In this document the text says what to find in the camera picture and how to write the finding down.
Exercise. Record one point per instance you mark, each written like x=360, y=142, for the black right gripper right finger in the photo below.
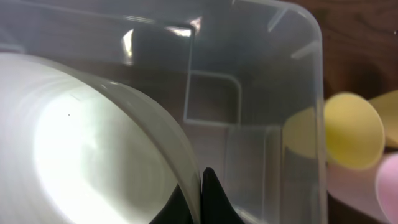
x=216, y=208

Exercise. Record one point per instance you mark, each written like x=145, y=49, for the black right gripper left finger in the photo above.
x=175, y=211

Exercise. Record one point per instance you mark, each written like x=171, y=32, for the white small bowl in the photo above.
x=77, y=148

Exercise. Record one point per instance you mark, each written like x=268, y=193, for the clear plastic storage container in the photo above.
x=229, y=72

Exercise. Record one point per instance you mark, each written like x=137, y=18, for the yellow cup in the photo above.
x=387, y=107
x=354, y=132

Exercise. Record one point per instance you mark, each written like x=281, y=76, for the pink plastic cup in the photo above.
x=372, y=191

